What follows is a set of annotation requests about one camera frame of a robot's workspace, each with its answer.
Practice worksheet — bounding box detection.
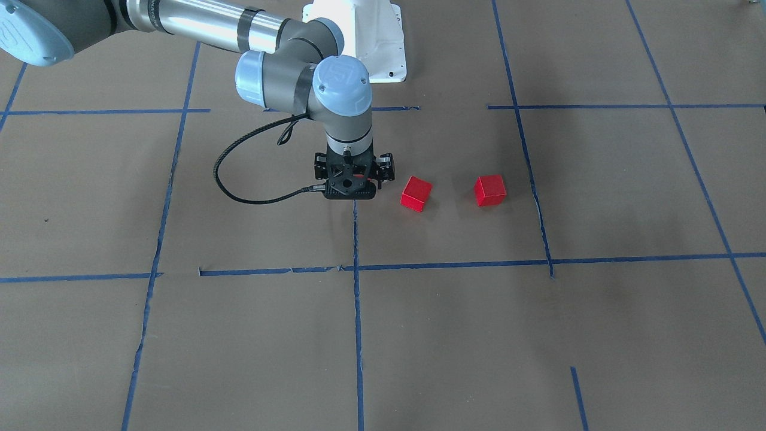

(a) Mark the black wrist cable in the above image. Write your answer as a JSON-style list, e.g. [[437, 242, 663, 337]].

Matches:
[[213, 114, 327, 205]]

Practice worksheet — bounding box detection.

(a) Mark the red cube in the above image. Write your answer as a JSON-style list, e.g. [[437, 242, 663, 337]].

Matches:
[[400, 175, 433, 213], [473, 174, 508, 207]]

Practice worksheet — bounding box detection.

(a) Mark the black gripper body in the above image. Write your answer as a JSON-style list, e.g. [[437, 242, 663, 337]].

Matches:
[[315, 147, 395, 200]]

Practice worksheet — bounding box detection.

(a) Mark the white pedestal column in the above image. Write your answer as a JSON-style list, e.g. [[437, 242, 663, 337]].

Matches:
[[303, 1, 408, 84]]

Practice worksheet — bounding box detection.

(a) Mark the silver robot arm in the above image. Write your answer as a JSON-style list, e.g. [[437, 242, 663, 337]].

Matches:
[[2, 1, 395, 205]]

